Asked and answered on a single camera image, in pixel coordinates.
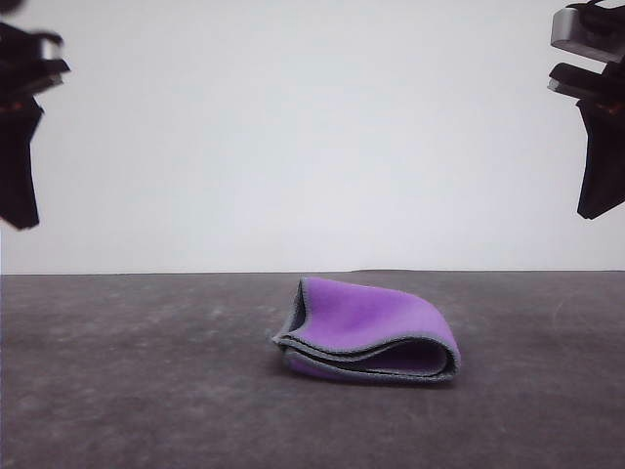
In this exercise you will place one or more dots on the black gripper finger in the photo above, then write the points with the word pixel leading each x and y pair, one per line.
pixel 605 166
pixel 17 166

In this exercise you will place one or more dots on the purple towel with grey hem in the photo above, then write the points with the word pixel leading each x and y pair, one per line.
pixel 371 312

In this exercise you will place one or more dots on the grey table cloth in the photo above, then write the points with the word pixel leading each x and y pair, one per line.
pixel 146 381

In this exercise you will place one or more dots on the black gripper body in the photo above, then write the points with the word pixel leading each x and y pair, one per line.
pixel 29 75
pixel 595 85

